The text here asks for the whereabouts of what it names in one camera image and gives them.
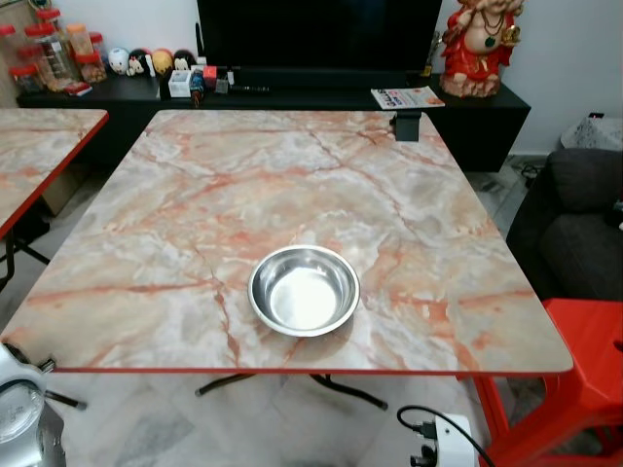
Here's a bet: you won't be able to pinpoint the light grey cushion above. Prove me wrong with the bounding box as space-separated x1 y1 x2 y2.
560 115 623 153

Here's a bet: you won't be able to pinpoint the large marble-top folding table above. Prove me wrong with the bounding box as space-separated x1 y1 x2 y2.
0 109 574 411

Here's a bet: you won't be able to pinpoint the red and gold statue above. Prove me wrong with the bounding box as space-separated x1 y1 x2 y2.
440 0 526 99

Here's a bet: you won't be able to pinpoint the red plastic stool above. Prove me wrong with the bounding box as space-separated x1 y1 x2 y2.
474 298 623 467

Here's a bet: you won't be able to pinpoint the black flat television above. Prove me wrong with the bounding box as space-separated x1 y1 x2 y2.
197 0 444 71

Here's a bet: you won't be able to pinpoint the red-lid jar orange contents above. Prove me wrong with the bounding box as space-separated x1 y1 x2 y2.
65 23 98 61

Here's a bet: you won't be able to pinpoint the printed paper magazine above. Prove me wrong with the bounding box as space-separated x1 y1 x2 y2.
371 87 446 110

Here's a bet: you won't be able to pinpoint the white round toy figure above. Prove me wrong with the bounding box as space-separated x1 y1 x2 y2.
107 49 131 76

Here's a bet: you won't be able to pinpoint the small clear red-lid jar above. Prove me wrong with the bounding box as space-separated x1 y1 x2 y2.
9 63 46 95

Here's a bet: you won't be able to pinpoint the small black table clamp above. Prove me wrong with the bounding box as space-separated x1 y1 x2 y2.
392 110 423 143

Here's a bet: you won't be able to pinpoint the dark grey fabric sofa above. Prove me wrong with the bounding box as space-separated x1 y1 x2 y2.
506 148 623 304

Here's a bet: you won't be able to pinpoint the yellow round toy figure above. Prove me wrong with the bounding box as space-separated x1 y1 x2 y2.
151 49 174 76

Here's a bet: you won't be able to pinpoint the small white box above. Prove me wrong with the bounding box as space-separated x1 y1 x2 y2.
168 70 193 98

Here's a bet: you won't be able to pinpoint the large clear red-lid jar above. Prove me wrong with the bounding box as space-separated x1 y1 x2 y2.
23 23 81 92

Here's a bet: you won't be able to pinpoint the round stainless steel bowl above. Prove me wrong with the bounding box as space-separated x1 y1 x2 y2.
248 245 361 338

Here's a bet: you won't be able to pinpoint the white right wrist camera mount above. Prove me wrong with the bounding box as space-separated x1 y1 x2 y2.
410 413 478 467

